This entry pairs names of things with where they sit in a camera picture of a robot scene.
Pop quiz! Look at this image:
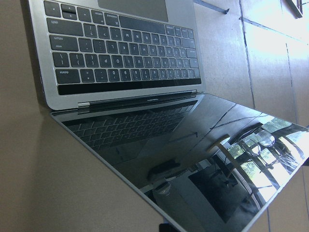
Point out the silver grey laptop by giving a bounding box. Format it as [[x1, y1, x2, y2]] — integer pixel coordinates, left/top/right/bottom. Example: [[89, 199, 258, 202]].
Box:
[[28, 0, 309, 232]]

